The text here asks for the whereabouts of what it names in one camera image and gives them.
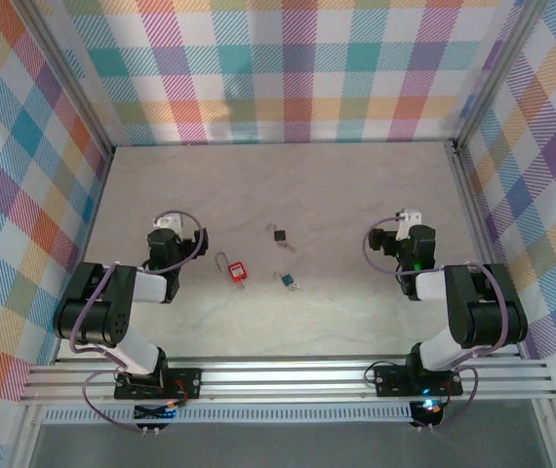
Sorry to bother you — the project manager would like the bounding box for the black padlock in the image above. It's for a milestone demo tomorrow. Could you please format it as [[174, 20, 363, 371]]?
[[266, 222, 290, 244]]

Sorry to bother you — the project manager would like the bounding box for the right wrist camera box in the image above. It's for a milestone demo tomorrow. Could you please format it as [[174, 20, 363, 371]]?
[[394, 208, 424, 240]]

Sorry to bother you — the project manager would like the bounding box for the aluminium side rail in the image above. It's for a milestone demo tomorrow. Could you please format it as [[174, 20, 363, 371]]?
[[445, 140, 526, 362]]

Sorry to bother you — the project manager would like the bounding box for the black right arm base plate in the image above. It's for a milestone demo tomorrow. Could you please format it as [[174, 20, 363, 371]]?
[[373, 364, 464, 397]]

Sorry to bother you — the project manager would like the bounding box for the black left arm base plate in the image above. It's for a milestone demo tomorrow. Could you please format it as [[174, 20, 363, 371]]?
[[113, 368, 205, 402]]

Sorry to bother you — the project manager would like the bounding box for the aluminium mounting rail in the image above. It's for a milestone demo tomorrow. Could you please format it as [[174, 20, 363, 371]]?
[[18, 357, 556, 405]]

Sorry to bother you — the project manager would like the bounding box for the red padlock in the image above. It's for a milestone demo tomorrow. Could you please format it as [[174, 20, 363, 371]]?
[[214, 251, 250, 285]]

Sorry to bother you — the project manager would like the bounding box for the aluminium frame post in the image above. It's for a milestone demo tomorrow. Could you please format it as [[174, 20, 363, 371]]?
[[18, 0, 116, 162], [8, 404, 48, 468], [534, 397, 556, 468], [451, 0, 552, 152]]

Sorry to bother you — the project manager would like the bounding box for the white slotted cable duct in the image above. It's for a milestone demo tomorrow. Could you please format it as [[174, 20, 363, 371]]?
[[42, 403, 415, 424]]

